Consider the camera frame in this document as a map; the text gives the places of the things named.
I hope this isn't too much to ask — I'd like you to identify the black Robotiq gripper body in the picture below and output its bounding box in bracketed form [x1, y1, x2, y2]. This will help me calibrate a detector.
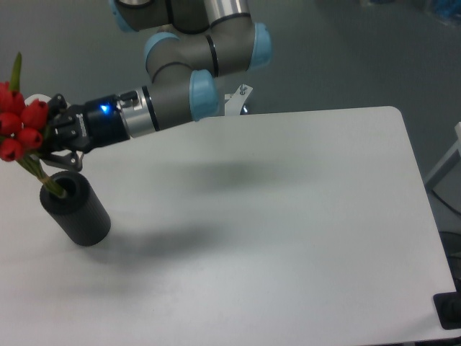
[53, 94, 130, 154]

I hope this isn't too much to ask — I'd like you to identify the black device at table edge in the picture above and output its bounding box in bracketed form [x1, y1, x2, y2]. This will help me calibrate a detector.
[433, 292, 460, 330]

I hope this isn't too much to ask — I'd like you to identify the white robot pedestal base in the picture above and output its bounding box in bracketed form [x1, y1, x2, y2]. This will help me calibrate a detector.
[224, 84, 254, 116]

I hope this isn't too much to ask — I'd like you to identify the blue object top right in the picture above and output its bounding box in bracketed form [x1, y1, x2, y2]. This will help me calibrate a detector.
[429, 0, 460, 25]

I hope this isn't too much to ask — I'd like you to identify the red tulip bouquet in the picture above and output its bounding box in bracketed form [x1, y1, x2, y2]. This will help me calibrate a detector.
[1, 53, 68, 199]

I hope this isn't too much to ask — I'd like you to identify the white chair armrest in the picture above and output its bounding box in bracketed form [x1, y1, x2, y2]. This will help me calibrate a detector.
[24, 94, 52, 110]

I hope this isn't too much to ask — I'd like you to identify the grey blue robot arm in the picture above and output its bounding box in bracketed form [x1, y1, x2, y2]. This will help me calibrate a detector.
[37, 1, 272, 172]

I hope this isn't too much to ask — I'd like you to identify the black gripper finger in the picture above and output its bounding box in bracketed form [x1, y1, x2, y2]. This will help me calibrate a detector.
[38, 150, 84, 172]
[47, 94, 70, 119]

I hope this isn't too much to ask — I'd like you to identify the black ribbed cylindrical vase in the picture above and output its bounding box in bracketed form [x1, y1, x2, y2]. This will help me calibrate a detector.
[40, 171, 111, 247]

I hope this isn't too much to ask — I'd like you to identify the white furniture at right edge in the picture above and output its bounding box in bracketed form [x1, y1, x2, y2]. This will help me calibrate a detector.
[424, 123, 460, 191]

